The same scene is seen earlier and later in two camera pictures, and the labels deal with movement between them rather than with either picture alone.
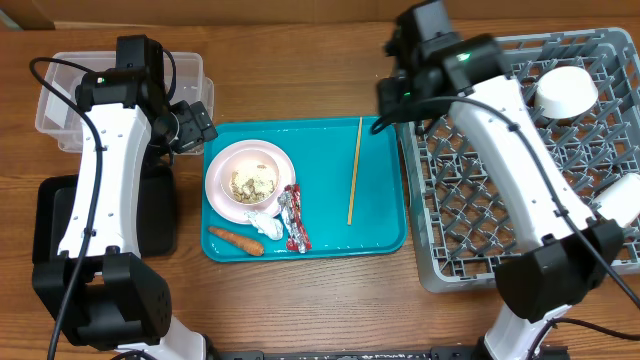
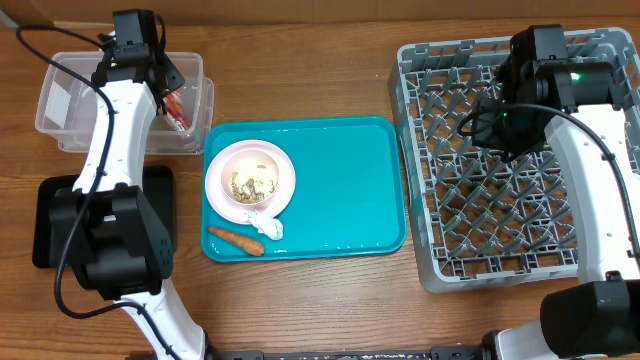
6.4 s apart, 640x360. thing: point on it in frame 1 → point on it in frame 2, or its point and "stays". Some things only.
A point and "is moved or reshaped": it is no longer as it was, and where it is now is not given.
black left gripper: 196,122 → 176,77
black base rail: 440,353 stays
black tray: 157,215 stays
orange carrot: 251,247 stays
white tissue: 266,224 stays
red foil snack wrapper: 289,201 is moved or reshaped
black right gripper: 389,99 → 484,117
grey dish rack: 460,224 stays
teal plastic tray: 352,185 stays
